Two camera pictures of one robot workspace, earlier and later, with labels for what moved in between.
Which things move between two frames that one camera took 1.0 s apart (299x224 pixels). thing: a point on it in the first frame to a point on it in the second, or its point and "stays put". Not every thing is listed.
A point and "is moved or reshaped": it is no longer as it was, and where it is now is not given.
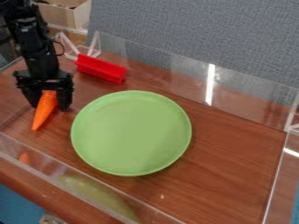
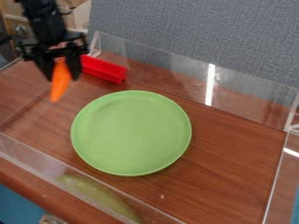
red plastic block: x=101 y=68 stays put
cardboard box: x=68 y=13 stays put
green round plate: x=131 y=133 stays put
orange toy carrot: x=45 y=106 is moved or reshaped
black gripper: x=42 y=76 to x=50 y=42
